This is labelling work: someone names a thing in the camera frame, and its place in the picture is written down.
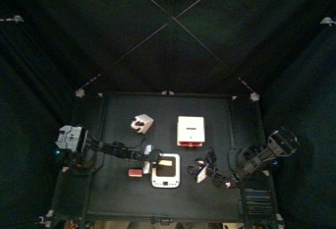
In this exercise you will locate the yellow toy block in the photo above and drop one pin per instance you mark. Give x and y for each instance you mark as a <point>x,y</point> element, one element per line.
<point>164,162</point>

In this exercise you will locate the white toy block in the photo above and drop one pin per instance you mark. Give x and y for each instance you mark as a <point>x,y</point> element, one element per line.
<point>201,174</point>

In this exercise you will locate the wooden box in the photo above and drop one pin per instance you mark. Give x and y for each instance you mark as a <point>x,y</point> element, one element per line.
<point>191,130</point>

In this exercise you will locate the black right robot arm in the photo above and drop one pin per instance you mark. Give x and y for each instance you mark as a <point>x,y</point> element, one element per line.
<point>259,157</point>

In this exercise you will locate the red drawer with wooden knob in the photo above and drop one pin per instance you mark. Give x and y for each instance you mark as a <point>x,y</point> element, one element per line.
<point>189,144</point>

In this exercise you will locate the silver frame corner bracket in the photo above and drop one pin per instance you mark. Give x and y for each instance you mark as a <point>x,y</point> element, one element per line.
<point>79,92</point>
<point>15,19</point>
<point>255,96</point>
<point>167,92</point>
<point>327,20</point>

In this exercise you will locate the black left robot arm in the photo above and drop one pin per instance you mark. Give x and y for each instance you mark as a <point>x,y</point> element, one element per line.
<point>111,148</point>

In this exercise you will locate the white toy tray with buttons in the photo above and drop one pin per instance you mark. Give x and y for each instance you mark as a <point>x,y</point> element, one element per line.
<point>165,171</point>

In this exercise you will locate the pale wooden knife block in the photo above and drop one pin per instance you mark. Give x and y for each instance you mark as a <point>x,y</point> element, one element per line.
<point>141,123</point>

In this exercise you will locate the black plate with white text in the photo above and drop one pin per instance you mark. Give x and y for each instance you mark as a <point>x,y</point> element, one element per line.
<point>257,202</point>

